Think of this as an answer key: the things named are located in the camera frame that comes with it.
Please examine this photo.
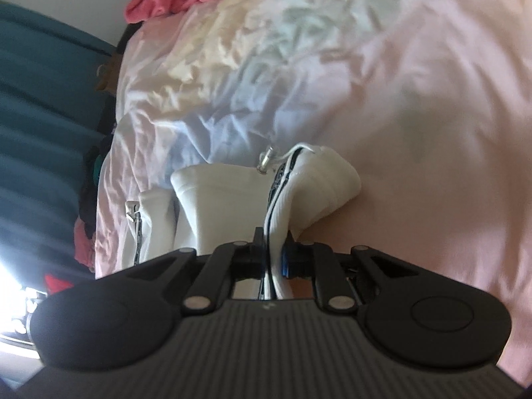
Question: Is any cream zip-up sweatshirt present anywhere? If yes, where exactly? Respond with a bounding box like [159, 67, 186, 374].
[120, 143, 361, 298]

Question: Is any dark clothes pile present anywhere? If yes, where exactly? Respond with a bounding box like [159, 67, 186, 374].
[74, 23, 142, 273]

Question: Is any red cloth on rack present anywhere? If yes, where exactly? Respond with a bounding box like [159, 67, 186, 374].
[44, 274, 74, 295]

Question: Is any teal curtain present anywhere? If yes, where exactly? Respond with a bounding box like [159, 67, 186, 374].
[1, 3, 113, 271]

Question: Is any pastel pink blue duvet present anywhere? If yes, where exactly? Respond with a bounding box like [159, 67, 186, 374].
[95, 0, 531, 384]

